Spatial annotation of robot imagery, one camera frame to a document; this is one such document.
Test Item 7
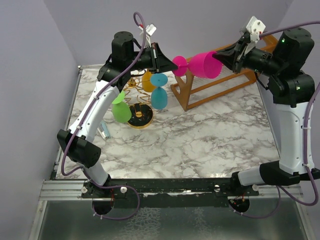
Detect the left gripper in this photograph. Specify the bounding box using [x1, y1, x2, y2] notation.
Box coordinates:
[126, 42, 179, 74]

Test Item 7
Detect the pink plastic goblet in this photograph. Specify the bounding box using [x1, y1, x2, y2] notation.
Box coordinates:
[172, 51, 223, 79]

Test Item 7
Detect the orange plastic goblet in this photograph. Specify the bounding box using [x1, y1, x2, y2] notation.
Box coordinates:
[141, 70, 156, 93]

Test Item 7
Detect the teal plastic goblet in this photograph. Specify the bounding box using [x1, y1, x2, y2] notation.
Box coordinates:
[150, 73, 168, 110]

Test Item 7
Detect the green plastic goblet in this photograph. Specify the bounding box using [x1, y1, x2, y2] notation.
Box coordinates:
[111, 91, 132, 123]

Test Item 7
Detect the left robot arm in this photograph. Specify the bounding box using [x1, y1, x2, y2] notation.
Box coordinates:
[57, 31, 223, 198]

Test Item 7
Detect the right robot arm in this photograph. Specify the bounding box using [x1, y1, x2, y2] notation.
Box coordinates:
[216, 26, 320, 196]

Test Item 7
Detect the wooden rack with clear rods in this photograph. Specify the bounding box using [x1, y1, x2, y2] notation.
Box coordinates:
[170, 33, 279, 112]

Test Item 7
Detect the light blue stapler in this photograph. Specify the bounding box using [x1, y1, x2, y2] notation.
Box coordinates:
[97, 120, 111, 140]

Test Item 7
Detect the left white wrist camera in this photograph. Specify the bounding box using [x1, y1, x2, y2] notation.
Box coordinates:
[138, 23, 157, 48]

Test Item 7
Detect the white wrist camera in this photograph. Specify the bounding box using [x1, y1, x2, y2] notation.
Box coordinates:
[138, 23, 157, 48]
[240, 16, 266, 48]

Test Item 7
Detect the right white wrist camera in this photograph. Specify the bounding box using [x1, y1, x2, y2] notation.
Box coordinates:
[240, 16, 266, 48]

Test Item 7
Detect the gold wire wine glass rack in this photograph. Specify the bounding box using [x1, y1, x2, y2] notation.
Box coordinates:
[123, 69, 154, 129]

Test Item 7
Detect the black base frame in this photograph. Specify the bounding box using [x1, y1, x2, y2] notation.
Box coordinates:
[81, 177, 259, 209]

